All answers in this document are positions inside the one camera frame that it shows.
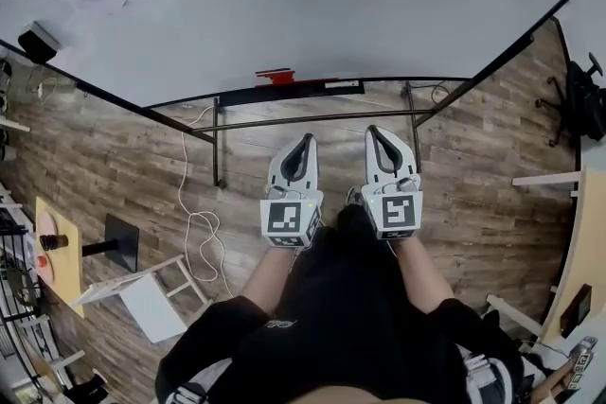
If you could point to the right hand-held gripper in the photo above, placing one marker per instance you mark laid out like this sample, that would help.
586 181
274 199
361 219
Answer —
395 213

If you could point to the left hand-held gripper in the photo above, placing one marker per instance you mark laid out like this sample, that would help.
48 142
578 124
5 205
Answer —
284 220

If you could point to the person's right forearm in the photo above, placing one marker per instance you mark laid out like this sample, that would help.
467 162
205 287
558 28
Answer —
421 274

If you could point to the person's left forearm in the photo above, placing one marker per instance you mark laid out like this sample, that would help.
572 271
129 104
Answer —
267 279

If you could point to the black rectangular object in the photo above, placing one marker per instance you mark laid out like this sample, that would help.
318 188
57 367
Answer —
38 45

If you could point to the person's left sneaker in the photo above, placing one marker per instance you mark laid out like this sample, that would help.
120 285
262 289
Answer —
356 196

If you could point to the person's black trousers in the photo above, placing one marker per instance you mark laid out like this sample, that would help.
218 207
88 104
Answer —
355 220

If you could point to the person's black shirt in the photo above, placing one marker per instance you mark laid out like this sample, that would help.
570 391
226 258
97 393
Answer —
350 307

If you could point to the white wooden stool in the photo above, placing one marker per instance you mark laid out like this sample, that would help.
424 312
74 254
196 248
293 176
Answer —
151 307

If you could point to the black office chair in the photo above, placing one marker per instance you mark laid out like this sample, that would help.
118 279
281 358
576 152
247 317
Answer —
587 104

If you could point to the person's chin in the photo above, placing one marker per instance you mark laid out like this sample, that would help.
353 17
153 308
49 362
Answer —
350 397

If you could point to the black box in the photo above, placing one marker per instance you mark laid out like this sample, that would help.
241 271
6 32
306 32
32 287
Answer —
575 312

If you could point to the small wooden board table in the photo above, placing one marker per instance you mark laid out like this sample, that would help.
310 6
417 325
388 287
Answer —
66 260

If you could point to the pink round disc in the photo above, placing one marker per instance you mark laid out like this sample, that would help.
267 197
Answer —
47 222

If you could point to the small red object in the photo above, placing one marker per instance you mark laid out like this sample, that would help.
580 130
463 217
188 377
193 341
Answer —
42 261

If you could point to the black pedestal base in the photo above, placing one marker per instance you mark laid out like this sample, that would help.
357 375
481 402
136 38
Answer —
120 243

